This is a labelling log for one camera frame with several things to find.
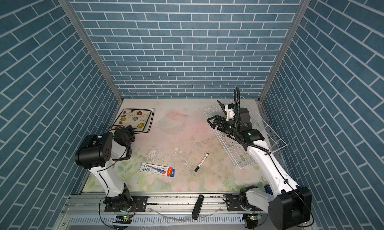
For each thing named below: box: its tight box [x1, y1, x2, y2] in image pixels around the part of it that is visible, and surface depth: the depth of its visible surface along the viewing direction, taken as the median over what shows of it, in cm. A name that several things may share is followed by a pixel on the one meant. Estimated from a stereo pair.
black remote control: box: [191, 194, 205, 220], surface depth 73 cm
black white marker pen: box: [194, 152, 209, 173], surface depth 88 cm
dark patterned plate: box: [110, 108, 155, 134], surface depth 104 cm
